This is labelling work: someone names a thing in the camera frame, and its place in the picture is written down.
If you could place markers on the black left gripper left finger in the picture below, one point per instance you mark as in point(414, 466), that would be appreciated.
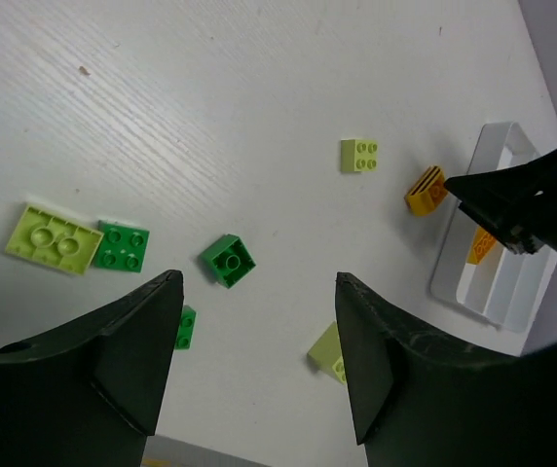
point(89, 392)

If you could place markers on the light green lego near centre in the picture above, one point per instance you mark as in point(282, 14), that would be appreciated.
point(326, 354)

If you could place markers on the light green flat lego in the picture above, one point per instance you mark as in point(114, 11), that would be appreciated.
point(47, 239)

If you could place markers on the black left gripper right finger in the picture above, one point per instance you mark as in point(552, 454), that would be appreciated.
point(422, 397)

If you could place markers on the dark green square lego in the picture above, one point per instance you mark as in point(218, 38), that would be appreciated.
point(228, 260)

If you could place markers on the light green square lego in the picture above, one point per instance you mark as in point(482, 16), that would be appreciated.
point(358, 155)

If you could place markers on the green lego brick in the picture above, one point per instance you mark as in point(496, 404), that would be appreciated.
point(122, 247)

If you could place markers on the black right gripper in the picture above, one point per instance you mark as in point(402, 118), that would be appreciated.
point(518, 205)

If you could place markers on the yellow long lego brick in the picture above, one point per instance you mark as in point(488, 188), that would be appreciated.
point(481, 245)

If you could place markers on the yellow lego brick slope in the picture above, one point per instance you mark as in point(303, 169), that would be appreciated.
point(427, 193)

